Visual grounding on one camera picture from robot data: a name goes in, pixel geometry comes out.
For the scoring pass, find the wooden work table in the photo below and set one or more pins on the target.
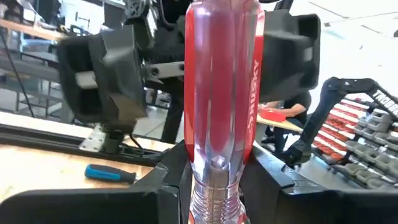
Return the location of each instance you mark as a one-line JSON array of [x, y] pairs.
[[280, 124]]

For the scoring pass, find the red tray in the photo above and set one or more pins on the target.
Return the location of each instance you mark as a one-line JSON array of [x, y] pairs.
[[273, 115]]

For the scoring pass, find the red grey parts bin rack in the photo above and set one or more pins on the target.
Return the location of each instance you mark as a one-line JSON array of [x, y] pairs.
[[357, 146]]

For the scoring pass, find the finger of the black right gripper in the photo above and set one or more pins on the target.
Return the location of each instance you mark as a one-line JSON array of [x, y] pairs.
[[289, 53], [102, 77]]

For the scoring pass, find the black background robot arm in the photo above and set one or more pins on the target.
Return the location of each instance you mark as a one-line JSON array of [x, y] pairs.
[[317, 118]]

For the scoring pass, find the person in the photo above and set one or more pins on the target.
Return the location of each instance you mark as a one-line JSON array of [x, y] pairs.
[[298, 105]]

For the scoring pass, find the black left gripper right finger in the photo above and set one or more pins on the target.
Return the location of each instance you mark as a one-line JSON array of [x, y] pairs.
[[311, 208]]

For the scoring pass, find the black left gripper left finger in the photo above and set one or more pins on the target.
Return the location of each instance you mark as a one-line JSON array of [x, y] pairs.
[[93, 208]]

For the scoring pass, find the metal arm base bracket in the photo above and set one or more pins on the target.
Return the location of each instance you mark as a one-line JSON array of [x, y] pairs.
[[93, 141]]

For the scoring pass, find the black aluminium table frame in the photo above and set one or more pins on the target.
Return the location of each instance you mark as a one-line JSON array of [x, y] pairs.
[[46, 137]]

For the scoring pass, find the large red clear Husky screwdriver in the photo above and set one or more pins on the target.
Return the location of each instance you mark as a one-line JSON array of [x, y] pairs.
[[217, 93]]

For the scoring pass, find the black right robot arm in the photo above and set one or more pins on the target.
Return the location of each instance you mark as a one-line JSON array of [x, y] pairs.
[[172, 118]]

